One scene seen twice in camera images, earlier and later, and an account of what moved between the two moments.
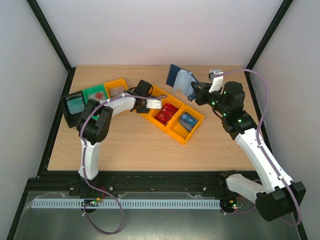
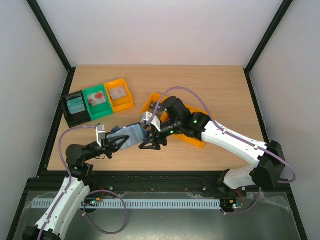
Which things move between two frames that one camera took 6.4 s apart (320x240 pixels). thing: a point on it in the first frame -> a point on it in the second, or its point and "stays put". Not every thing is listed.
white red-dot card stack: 99,95 stays put
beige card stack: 116,91 stays put
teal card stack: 75,105 stays put
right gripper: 200,91 -> 159,135
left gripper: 142,111 -> 109,144
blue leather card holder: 181,80 -> 136,133
